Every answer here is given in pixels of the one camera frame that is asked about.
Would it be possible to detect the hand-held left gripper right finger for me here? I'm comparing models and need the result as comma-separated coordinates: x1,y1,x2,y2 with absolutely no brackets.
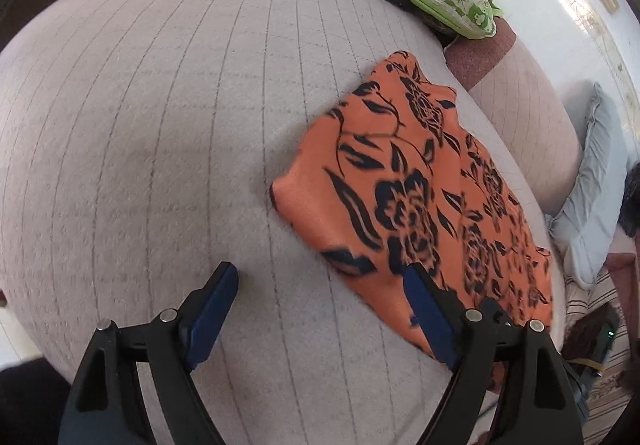
404,264,585,445

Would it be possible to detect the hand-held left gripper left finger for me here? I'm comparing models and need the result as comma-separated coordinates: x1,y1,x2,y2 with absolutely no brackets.
57,262,240,445

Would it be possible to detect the orange floral garment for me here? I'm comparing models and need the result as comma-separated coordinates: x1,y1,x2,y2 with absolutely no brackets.
270,51,555,393

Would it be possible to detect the striped beige cloth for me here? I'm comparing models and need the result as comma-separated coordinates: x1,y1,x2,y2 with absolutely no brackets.
562,270,633,445

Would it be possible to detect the person's dark hair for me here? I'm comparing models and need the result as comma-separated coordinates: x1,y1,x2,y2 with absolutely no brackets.
619,170,640,238

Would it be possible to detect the grey pillow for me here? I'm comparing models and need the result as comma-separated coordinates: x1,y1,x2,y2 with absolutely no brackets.
547,81,630,291

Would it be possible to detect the beige bolster with brown band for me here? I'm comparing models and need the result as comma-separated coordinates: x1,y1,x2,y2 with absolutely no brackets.
444,22,583,216

